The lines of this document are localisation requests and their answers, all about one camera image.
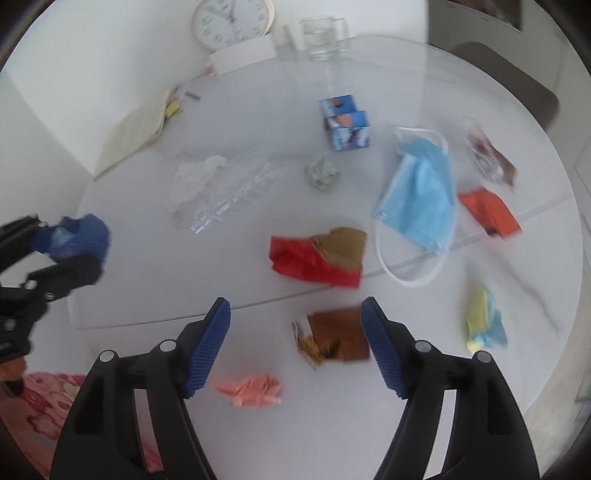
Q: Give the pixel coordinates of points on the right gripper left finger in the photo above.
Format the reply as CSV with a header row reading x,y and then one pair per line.
x,y
100,437

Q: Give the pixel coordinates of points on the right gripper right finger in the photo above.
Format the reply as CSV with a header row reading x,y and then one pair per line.
x,y
489,438

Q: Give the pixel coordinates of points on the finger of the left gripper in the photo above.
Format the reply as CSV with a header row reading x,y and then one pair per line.
x,y
22,237
59,280

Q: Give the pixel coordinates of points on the pink paper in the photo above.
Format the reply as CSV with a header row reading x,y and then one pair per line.
x,y
253,392

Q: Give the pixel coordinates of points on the white tissue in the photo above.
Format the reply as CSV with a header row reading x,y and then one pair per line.
x,y
191,179

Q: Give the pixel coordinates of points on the brown snack wrapper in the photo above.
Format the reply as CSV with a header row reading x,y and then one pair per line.
x,y
334,335

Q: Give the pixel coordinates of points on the orange red wrapper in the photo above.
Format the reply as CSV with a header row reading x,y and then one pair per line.
x,y
490,212

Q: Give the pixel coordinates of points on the clear plastic bottle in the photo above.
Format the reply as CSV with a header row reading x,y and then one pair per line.
x,y
235,187

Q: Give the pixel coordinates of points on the red and brown wrapper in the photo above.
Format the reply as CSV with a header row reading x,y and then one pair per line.
x,y
334,258

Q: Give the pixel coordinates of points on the blue face mask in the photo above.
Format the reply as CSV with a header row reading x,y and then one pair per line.
x,y
420,204

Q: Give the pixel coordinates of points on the grey paper ball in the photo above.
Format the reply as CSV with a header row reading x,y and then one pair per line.
x,y
321,173

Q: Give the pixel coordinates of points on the blue printed carton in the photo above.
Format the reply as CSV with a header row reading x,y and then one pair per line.
x,y
348,127

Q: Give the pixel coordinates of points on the pink floral clothing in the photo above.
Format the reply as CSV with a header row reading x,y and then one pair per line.
x,y
34,407

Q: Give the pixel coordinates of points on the yellow and blue wrapper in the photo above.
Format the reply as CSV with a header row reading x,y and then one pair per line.
x,y
484,322

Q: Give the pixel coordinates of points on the clear plastic snack bag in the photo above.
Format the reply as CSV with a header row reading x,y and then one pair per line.
x,y
488,160

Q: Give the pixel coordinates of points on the white box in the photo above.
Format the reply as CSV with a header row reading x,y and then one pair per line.
x,y
241,55

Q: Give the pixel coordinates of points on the grey chair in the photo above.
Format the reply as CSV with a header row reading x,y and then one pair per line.
x,y
541,102

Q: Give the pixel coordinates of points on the white tape roll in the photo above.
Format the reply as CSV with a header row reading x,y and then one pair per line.
x,y
295,36

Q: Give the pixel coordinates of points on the clear glass mug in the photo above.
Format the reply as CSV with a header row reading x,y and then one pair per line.
x,y
325,37

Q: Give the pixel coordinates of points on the white wall clock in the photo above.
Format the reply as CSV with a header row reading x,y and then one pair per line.
x,y
219,24

